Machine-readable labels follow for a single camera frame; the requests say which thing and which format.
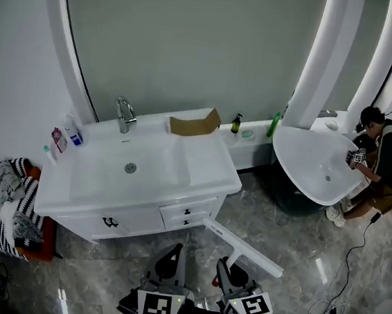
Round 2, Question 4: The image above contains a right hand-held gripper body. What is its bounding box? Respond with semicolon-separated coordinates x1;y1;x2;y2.
216;279;276;314

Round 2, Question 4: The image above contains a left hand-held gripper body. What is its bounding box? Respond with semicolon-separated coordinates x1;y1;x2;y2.
134;278;191;314

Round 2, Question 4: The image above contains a white vanity sink cabinet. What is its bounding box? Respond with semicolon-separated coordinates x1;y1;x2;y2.
30;89;251;259

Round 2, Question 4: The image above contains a white bathtub black base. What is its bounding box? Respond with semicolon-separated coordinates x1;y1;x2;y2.
246;121;373;220

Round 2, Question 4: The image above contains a grey fuzzy cushion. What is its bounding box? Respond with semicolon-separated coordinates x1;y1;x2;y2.
9;209;47;246

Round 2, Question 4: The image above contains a brown cardboard box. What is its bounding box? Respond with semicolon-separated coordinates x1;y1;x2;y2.
167;103;224;141

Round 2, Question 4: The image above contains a black white striped blanket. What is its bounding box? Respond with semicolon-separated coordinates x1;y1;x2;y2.
1;155;52;239

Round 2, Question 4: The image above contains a dark green pump bottle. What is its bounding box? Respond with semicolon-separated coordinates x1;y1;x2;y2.
230;112;244;135

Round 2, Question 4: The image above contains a chrome faucet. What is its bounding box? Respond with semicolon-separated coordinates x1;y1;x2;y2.
112;95;141;136

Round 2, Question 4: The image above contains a white tube green cap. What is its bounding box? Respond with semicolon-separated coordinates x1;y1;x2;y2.
40;143;60;168

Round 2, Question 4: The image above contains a bright green bottle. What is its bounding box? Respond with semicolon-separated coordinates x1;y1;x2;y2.
266;110;283;139

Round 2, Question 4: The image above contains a white bottle blue label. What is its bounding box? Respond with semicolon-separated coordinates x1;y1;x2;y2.
59;113;87;148

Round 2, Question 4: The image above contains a pink packet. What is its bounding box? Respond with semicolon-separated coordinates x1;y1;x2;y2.
49;127;70;155

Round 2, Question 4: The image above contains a grey crumpled cloth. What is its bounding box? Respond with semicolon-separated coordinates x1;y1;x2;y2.
0;159;30;208

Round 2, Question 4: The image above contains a large oval lit mirror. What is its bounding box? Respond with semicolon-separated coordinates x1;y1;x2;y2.
29;0;366;152

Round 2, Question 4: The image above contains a black cabinet door handle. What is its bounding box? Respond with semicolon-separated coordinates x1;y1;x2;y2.
101;216;121;229

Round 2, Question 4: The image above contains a black cable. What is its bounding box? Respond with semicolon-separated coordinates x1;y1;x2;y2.
265;201;383;314

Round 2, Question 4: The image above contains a narrow lit wall mirror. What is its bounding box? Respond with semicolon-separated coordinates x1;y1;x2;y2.
346;0;392;121

